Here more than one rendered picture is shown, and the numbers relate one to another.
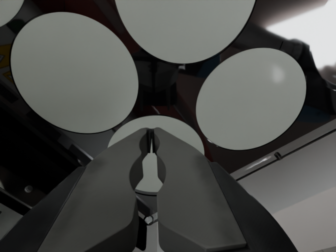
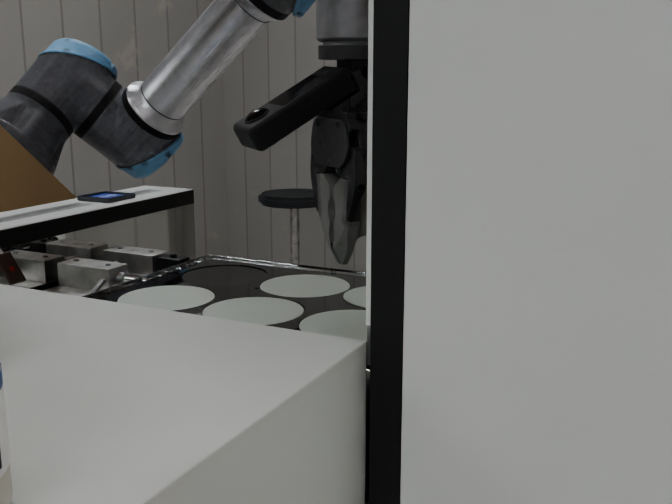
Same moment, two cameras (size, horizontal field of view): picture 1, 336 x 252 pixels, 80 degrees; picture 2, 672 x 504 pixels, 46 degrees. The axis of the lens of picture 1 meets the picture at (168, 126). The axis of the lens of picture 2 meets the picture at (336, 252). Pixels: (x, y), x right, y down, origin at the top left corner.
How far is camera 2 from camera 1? 75 cm
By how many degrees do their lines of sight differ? 63
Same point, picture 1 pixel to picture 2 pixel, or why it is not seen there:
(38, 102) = not seen: hidden behind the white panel
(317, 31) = (239, 284)
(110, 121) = not seen: hidden behind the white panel
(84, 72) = (341, 323)
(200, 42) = (279, 303)
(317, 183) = not seen: hidden behind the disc
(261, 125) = (315, 279)
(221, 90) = (304, 293)
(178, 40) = (285, 307)
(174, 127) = (351, 296)
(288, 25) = (244, 289)
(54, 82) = (363, 330)
